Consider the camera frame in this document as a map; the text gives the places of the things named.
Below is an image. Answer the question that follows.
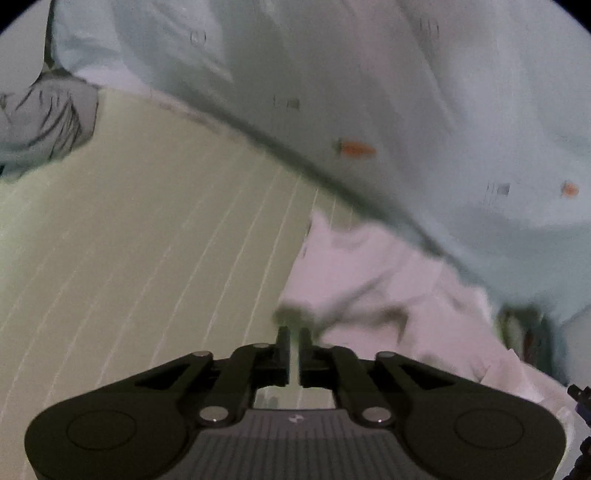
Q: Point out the light blue carrot-print storage bag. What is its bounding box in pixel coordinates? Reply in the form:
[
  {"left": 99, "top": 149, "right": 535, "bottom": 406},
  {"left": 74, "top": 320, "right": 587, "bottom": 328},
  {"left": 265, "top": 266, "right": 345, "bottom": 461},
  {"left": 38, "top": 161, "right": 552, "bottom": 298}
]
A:
[{"left": 51, "top": 1, "right": 590, "bottom": 322}]

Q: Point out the grey striped folded garment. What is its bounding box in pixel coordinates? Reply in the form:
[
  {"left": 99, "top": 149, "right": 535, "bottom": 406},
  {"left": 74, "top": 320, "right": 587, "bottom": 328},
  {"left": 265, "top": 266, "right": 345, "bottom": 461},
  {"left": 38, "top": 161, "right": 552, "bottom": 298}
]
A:
[{"left": 1, "top": 70, "right": 99, "bottom": 180}]

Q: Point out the green grid cutting mat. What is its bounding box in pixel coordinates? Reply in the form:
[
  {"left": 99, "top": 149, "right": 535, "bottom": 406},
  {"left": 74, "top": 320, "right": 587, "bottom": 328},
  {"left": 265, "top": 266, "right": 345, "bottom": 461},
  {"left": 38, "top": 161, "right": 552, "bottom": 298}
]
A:
[{"left": 1, "top": 90, "right": 359, "bottom": 479}]

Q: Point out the white cloth garment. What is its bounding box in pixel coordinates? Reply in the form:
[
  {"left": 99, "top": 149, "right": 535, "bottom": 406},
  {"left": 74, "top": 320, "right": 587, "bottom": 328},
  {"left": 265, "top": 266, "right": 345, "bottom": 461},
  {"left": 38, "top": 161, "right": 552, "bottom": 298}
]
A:
[{"left": 276, "top": 211, "right": 575, "bottom": 442}]

